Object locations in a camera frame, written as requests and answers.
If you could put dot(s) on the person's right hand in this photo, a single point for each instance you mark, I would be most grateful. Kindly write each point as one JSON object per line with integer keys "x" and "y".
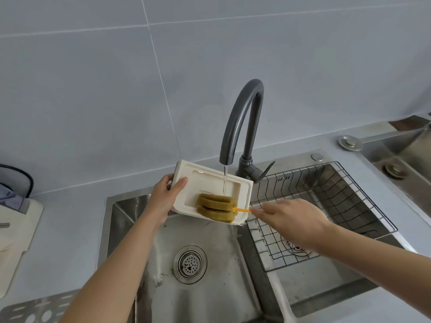
{"x": 296, "y": 225}

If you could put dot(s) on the person's left hand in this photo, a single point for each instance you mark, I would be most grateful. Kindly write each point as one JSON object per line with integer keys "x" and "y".
{"x": 161, "y": 205}

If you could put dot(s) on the cream plastic drip tray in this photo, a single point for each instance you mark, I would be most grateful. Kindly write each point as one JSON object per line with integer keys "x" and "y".
{"x": 202, "y": 178}

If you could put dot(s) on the cream steel coffee machine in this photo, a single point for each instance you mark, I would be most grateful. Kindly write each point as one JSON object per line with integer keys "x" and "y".
{"x": 17, "y": 232}

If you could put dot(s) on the perforated steel tray grate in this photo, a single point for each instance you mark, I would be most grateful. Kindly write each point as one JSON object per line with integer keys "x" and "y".
{"x": 38, "y": 304}

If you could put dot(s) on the person's left forearm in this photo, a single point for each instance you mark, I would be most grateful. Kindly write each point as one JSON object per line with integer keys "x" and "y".
{"x": 111, "y": 275}

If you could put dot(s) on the person's right forearm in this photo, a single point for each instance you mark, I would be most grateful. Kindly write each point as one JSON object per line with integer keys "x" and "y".
{"x": 377, "y": 259}

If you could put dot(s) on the round metal drain strainer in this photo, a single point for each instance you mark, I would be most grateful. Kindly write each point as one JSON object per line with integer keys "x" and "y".
{"x": 296, "y": 247}
{"x": 190, "y": 264}

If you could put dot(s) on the small round metal cap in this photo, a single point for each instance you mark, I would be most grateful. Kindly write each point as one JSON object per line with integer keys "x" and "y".
{"x": 317, "y": 157}

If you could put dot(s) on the large round metal knob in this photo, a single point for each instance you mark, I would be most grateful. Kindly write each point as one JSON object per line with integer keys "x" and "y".
{"x": 350, "y": 142}

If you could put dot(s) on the stainless steel double sink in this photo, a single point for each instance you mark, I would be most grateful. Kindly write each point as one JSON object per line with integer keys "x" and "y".
{"x": 215, "y": 299}

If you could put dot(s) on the dark grey faucet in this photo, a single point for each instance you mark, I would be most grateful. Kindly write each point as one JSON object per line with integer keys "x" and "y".
{"x": 235, "y": 124}

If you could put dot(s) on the round metal sink plug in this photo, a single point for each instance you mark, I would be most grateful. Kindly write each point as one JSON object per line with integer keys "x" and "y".
{"x": 394, "y": 170}

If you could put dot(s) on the stainless steel single sink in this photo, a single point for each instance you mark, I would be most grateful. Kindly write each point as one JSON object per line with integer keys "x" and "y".
{"x": 417, "y": 158}

